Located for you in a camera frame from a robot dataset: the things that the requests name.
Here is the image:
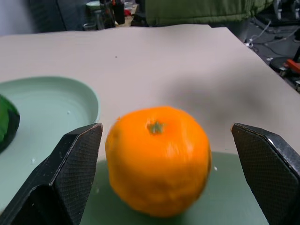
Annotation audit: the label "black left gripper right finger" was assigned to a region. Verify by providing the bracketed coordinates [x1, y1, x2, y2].
[230, 122, 300, 225]

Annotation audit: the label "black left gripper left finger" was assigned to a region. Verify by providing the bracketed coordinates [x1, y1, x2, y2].
[0, 122, 104, 225]

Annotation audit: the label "orange mandarin fruit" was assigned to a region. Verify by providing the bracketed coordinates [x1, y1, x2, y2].
[105, 105, 213, 218]

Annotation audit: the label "dark green vegetable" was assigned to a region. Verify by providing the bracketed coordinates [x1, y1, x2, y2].
[0, 94, 21, 153]

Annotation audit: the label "red and black device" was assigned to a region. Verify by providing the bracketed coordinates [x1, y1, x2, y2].
[269, 44, 300, 78]

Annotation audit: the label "black bottle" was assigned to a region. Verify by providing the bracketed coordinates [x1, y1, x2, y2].
[113, 0, 126, 25]

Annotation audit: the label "green jacket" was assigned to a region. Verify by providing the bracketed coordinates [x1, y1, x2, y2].
[144, 0, 275, 27]

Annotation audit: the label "white cable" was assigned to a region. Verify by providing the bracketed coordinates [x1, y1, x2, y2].
[245, 20, 272, 47]

